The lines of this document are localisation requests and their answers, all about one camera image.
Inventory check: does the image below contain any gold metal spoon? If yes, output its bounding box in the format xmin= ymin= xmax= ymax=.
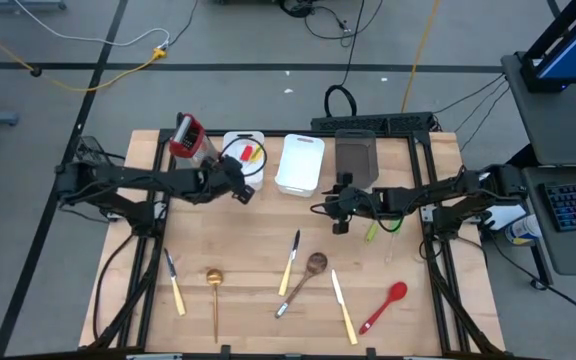
xmin=205 ymin=268 xmax=225 ymax=345

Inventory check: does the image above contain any white bottle blue yellow label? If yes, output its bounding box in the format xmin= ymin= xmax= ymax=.
xmin=504 ymin=213 xmax=543 ymax=247

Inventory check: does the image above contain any yellow floor cable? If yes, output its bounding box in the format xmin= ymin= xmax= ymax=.
xmin=400 ymin=0 xmax=442 ymax=114
xmin=0 ymin=14 xmax=169 ymax=94

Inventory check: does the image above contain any black floor cable bundle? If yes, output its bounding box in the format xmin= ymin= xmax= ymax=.
xmin=277 ymin=0 xmax=369 ymax=49

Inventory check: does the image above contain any table knife cream handle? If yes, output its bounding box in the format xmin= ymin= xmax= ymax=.
xmin=330 ymin=268 xmax=359 ymax=346
xmin=277 ymin=229 xmax=302 ymax=298
xmin=163 ymin=248 xmax=188 ymax=317

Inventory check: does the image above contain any brown wooden spoon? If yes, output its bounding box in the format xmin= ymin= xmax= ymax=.
xmin=274 ymin=252 xmax=329 ymax=320

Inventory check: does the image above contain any green silicone spatula clear handle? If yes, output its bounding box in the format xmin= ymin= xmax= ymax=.
xmin=385 ymin=219 xmax=404 ymax=265

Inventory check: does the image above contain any white plastic bin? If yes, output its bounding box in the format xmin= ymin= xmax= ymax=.
xmin=274 ymin=133 xmax=327 ymax=198
xmin=221 ymin=130 xmax=268 ymax=192

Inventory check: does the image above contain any white paper sheet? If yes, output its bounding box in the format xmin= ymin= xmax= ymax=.
xmin=485 ymin=202 xmax=527 ymax=231

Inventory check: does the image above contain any thick black cable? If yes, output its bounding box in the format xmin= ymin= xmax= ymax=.
xmin=91 ymin=232 xmax=137 ymax=342

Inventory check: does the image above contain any coiled black cable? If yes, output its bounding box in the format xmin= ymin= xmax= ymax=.
xmin=323 ymin=84 xmax=358 ymax=119

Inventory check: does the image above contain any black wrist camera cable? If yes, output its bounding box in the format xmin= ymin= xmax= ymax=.
xmin=219 ymin=136 xmax=269 ymax=178

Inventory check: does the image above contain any red silicone spoon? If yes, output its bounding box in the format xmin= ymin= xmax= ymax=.
xmin=358 ymin=281 xmax=409 ymax=336

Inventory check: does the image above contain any black wire mesh basket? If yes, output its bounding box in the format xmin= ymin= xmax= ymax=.
xmin=75 ymin=135 xmax=114 ymax=166

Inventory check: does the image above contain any black perforated metal box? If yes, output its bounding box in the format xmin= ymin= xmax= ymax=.
xmin=310 ymin=111 xmax=440 ymax=135

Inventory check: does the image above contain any white floor cable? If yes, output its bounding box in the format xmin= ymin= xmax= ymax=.
xmin=12 ymin=0 xmax=172 ymax=50

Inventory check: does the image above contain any grey plastic bin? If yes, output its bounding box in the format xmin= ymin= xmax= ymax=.
xmin=334 ymin=128 xmax=380 ymax=190

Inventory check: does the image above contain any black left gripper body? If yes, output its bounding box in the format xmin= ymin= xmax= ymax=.
xmin=200 ymin=155 xmax=258 ymax=205

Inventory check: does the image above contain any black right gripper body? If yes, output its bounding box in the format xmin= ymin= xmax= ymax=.
xmin=332 ymin=172 xmax=384 ymax=235

